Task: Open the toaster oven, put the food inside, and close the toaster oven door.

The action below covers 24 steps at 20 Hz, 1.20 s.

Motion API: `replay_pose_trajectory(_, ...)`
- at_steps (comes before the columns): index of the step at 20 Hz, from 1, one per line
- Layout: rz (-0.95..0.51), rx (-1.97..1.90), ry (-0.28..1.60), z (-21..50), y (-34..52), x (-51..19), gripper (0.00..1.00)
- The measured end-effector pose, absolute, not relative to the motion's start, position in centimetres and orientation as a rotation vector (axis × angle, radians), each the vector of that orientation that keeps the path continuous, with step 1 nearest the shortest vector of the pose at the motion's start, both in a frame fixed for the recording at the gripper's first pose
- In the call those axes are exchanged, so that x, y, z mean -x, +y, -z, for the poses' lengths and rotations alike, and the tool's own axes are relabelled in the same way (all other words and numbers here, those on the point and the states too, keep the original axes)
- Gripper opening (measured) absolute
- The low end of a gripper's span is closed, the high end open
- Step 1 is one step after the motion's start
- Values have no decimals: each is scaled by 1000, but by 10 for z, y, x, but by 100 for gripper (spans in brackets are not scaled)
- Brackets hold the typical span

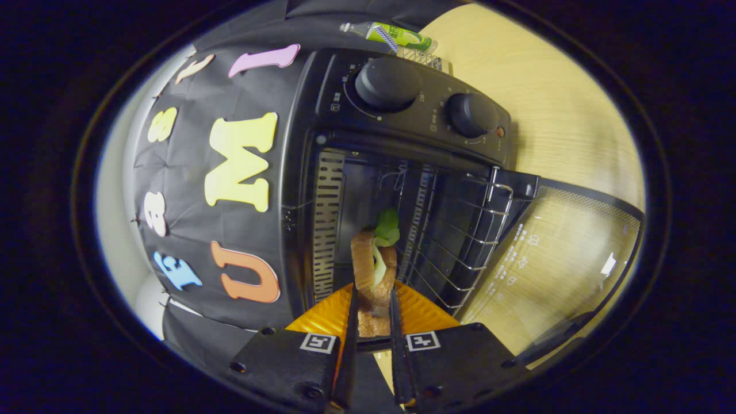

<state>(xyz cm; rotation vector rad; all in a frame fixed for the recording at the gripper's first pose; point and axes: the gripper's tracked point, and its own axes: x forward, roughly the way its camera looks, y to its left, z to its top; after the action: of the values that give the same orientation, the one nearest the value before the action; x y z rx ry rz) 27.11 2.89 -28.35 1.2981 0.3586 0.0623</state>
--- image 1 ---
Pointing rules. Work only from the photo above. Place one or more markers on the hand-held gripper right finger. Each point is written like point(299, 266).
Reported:
point(454, 362)

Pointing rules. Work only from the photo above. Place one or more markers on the blue white striped straw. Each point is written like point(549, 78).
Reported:
point(388, 39)

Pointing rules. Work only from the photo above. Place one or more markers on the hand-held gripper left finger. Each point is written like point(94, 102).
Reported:
point(287, 362)

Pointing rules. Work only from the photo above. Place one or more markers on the lettuce sandwich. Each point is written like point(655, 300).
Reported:
point(363, 264)

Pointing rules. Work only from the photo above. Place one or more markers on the black toaster oven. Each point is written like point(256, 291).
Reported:
point(402, 132)

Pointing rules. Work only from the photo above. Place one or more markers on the green label drink bottle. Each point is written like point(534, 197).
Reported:
point(408, 37)

